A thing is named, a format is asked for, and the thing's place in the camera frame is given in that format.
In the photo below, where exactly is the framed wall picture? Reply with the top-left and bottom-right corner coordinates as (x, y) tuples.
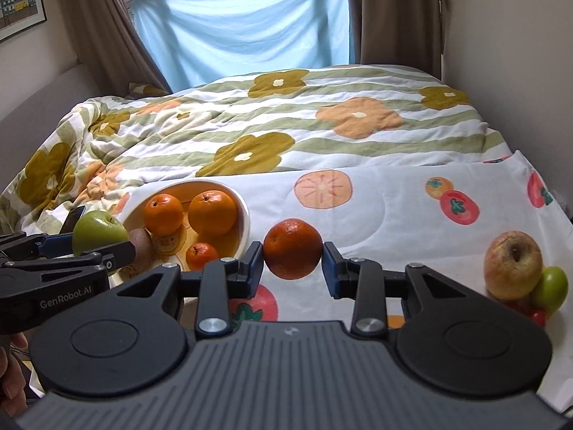
(0, 0), (48, 44)

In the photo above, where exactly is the small green apple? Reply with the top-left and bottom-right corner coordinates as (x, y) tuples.
(530, 266), (569, 314)

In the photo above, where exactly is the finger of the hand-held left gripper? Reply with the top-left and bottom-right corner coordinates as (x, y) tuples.
(0, 240), (138, 279)
(0, 231), (74, 261)

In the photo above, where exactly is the person's left hand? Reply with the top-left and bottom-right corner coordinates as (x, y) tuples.
(0, 334), (30, 418)

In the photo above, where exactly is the large green apple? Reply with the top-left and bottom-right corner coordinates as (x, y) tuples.
(72, 210), (130, 259)

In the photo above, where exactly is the light blue hanging cloth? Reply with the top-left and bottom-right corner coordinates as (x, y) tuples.
(133, 0), (357, 95)

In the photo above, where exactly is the yellow ceramic bowl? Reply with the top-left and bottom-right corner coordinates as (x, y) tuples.
(110, 179), (251, 288)

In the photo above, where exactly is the red yellow apple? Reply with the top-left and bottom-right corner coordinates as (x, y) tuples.
(483, 230), (544, 302)

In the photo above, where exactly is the small mandarin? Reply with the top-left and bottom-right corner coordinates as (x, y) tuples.
(186, 242), (220, 272)

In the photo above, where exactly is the grey headboard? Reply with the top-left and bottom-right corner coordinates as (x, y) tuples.
(0, 63), (97, 140)

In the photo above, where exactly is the brown kiwi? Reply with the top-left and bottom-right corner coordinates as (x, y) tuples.
(127, 228), (154, 274)

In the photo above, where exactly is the white fruit print cloth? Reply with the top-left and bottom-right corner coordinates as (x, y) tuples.
(105, 150), (573, 409)

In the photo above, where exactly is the black smartphone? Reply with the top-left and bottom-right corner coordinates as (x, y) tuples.
(60, 206), (87, 234)

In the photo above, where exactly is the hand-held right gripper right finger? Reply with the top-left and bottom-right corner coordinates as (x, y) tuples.
(322, 241), (485, 337)

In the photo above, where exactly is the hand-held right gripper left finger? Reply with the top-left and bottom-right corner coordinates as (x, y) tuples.
(116, 241), (265, 340)

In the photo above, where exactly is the dark reddish orange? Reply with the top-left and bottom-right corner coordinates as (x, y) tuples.
(263, 218), (323, 280)

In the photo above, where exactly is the floral striped blanket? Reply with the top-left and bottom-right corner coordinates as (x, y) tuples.
(0, 65), (514, 234)

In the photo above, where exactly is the brown curtain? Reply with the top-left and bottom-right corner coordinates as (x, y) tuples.
(51, 0), (173, 97)
(344, 0), (444, 84)

